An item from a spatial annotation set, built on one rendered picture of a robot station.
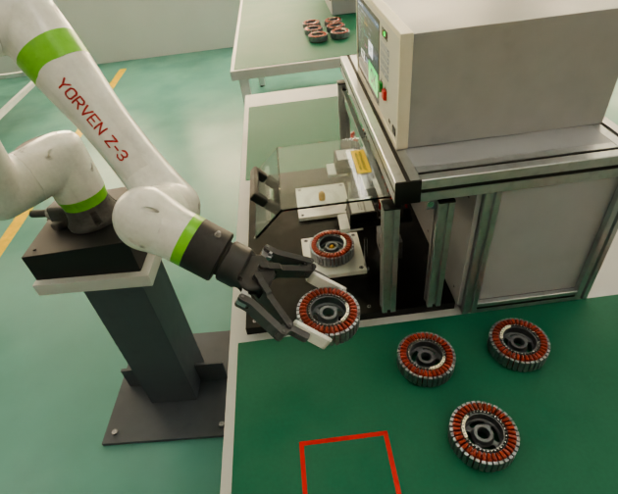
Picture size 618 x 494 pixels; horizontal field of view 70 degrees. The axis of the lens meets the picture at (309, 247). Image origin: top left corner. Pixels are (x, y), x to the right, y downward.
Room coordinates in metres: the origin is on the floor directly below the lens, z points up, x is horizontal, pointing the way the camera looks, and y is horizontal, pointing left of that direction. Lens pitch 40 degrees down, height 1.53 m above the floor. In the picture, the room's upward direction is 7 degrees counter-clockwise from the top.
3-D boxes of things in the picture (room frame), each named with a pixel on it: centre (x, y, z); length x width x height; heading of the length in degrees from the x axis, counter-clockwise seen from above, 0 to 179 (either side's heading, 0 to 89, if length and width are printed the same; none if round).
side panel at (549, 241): (0.64, -0.46, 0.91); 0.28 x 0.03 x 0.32; 90
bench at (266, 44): (3.34, -0.25, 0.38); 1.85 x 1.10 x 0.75; 0
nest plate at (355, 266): (0.84, -0.06, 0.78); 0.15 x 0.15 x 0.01; 0
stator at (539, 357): (0.52, -0.39, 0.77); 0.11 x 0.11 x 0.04
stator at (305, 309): (0.52, -0.02, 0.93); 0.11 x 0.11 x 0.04
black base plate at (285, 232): (0.97, -0.07, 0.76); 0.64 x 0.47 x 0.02; 0
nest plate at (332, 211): (1.09, -0.06, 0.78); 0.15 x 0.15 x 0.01; 0
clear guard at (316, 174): (0.78, -0.06, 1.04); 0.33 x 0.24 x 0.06; 90
